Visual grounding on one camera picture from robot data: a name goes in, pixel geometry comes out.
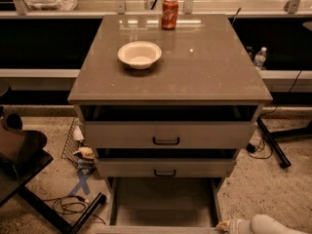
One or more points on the black table leg left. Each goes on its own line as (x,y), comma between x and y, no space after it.
(54,217)

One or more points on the grey bottom drawer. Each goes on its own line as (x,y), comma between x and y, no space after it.
(162,206)

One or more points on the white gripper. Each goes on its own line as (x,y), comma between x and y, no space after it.
(234,226)

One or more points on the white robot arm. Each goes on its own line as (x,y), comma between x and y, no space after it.
(258,224)

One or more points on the grey drawer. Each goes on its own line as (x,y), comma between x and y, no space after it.
(211,135)
(154,167)
(162,206)

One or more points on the small snack bag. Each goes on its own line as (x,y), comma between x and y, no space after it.
(86,158)

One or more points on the black table leg right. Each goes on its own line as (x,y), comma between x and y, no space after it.
(273,137)

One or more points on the grey drawer cabinet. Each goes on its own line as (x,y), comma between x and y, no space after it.
(203,75)

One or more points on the clear water bottle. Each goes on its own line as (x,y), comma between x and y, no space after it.
(260,58)

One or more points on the white paper bowl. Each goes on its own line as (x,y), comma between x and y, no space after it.
(140,54)

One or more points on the wire mesh basket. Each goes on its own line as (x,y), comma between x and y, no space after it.
(72,143)

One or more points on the black table leg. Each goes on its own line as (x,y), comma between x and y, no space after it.
(273,137)
(54,217)

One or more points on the grey top drawer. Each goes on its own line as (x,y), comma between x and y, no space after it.
(211,135)

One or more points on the orange soda can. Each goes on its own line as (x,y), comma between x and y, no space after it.
(169,15)

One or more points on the grey middle drawer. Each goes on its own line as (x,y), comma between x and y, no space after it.
(154,167)

